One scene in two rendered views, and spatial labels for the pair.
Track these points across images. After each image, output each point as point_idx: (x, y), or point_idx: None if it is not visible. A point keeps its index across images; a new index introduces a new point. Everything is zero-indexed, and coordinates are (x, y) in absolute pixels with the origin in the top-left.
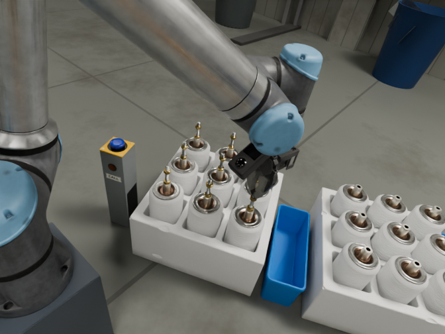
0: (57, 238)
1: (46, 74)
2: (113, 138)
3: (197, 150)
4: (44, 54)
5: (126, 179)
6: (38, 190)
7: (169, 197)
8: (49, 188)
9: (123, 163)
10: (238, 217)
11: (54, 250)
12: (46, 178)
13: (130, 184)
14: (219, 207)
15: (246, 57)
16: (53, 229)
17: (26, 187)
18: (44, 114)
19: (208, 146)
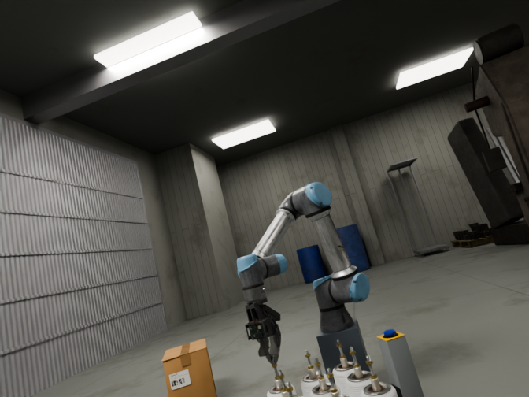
0: (334, 319)
1: (327, 252)
2: (402, 334)
3: (366, 386)
4: (323, 245)
5: (386, 365)
6: (323, 287)
7: (338, 365)
8: (330, 294)
9: (379, 344)
10: (286, 384)
11: (323, 314)
12: (330, 289)
13: (392, 378)
14: (302, 380)
15: (256, 246)
16: (352, 328)
17: (316, 280)
18: (332, 267)
19: (365, 395)
